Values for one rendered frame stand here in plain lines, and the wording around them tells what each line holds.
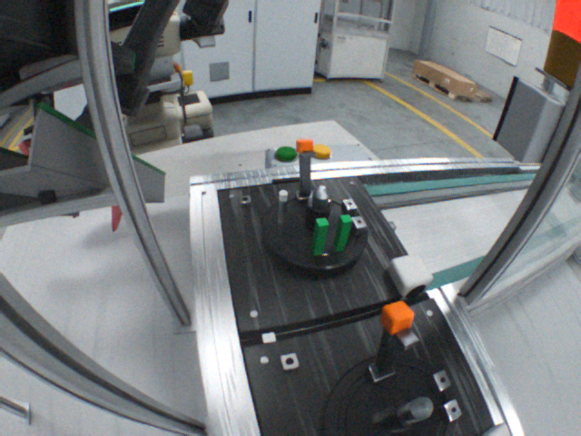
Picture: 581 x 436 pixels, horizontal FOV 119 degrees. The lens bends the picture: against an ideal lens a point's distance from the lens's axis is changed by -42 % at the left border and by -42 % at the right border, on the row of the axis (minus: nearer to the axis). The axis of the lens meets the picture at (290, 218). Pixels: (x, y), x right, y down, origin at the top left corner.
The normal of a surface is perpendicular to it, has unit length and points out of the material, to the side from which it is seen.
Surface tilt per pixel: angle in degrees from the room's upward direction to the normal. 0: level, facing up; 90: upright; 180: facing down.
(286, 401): 0
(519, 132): 90
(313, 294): 0
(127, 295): 0
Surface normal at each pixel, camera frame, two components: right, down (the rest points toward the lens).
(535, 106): -0.97, 0.13
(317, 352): 0.07, -0.72
